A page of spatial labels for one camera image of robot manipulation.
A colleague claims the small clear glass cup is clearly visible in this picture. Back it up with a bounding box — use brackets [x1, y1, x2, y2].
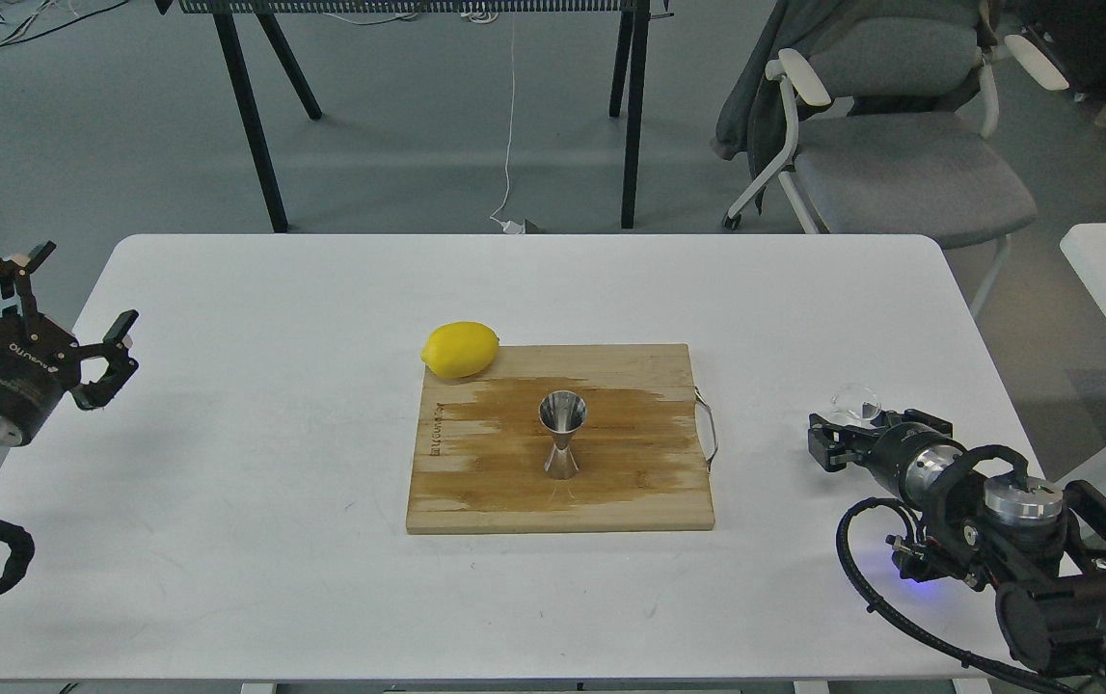
[824, 383, 881, 429]

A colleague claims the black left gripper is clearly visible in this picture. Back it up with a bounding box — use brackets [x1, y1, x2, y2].
[0, 241, 140, 448]

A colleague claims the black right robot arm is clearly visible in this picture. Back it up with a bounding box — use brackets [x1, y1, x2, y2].
[808, 410, 1106, 693]

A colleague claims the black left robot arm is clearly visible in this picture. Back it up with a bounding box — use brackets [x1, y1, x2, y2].
[0, 241, 139, 595]

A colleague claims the wooden cutting board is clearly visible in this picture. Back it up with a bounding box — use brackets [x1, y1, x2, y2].
[406, 343, 714, 535]

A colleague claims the steel double jigger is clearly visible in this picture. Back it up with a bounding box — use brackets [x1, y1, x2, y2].
[538, 390, 588, 480]

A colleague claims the grey office chair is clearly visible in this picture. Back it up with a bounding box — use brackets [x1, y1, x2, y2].
[721, 15, 1067, 313]

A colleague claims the black metal rack table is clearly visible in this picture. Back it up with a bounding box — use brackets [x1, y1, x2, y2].
[154, 1, 666, 234]

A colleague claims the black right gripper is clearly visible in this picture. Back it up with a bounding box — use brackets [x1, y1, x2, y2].
[807, 410, 966, 509]

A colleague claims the white power cable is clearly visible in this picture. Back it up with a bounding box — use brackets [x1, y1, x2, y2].
[489, 13, 528, 235]

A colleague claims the yellow lemon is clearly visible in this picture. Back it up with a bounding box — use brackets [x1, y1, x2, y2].
[420, 321, 499, 381]

